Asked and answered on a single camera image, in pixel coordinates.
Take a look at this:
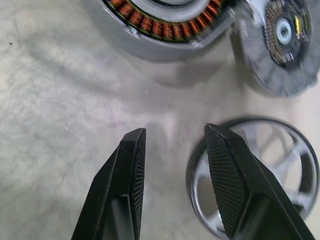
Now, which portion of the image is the silver spoked rotor wheel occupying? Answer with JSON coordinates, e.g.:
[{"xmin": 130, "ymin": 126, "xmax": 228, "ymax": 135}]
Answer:
[{"xmin": 185, "ymin": 116, "xmax": 317, "ymax": 238}]

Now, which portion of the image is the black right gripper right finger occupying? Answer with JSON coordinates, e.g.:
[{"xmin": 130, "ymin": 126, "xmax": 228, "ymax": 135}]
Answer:
[{"xmin": 203, "ymin": 123, "xmax": 316, "ymax": 240}]

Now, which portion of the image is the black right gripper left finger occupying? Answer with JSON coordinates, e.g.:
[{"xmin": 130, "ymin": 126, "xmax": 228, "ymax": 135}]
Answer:
[{"xmin": 70, "ymin": 127, "xmax": 147, "ymax": 240}]

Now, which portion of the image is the grey motor stator housing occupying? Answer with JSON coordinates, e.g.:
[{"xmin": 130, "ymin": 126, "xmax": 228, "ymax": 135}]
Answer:
[{"xmin": 93, "ymin": 0, "xmax": 237, "ymax": 62}]

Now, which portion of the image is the grey round plate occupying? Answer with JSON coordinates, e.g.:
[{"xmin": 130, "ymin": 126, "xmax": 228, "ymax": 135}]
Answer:
[{"xmin": 229, "ymin": 0, "xmax": 320, "ymax": 98}]

